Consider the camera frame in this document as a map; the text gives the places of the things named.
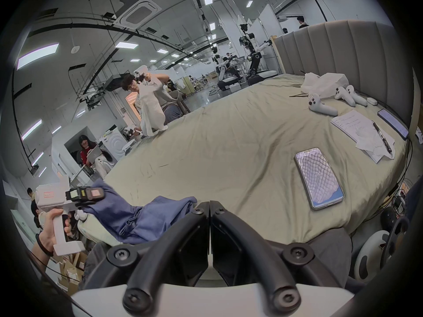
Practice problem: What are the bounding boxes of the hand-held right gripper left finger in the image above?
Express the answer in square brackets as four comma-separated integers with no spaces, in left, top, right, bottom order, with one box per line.
[106,201,211,314]

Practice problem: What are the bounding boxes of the white paper notebook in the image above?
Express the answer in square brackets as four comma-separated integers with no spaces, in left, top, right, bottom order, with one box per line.
[330,110,396,164]

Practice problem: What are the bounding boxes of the black and white humanoid robot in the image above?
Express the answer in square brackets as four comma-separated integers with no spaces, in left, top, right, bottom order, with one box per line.
[238,23,279,86]

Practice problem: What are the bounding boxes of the person's left forearm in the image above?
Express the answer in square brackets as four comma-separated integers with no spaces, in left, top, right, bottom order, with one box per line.
[22,234,54,271]

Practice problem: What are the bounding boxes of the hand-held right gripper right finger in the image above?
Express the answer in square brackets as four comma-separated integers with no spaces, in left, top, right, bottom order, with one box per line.
[210,201,316,315]

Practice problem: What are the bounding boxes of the large phone with lit screen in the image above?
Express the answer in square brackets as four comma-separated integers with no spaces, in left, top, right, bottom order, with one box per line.
[294,147,345,211]

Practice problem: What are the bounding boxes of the grey padded headboard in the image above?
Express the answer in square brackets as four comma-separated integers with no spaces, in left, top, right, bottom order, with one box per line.
[272,19,414,129]

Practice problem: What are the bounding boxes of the dark blue shirt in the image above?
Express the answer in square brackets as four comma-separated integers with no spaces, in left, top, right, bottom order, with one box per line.
[82,180,199,245]

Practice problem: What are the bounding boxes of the white washing machine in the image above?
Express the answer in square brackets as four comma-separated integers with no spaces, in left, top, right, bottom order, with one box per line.
[98,128,132,162]

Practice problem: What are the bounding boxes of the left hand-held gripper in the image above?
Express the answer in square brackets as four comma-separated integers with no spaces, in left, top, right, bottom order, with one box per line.
[35,175,106,257]

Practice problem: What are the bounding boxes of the white hand controller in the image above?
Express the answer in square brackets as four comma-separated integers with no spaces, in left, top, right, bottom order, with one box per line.
[345,85,368,107]
[308,93,338,116]
[334,87,356,107]

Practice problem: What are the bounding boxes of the white plastic bag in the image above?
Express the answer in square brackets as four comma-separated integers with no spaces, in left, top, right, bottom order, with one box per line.
[300,72,349,98]

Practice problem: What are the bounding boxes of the pile of cartons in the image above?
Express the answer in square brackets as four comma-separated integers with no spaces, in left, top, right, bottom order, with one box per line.
[49,249,89,294]

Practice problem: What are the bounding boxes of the black pen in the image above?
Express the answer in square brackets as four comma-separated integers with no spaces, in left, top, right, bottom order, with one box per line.
[372,121,393,154]

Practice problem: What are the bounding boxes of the person's legs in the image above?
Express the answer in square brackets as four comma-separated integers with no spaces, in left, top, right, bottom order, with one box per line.
[81,229,352,291]

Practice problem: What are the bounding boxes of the dark phone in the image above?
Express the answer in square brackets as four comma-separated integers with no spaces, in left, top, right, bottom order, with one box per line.
[377,108,410,140]

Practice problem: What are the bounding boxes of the bed with pale green sheet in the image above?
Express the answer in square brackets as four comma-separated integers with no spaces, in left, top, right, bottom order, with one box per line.
[77,73,411,244]

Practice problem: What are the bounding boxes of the person's left hand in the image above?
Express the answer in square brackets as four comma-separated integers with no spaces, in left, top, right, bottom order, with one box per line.
[39,209,72,255]

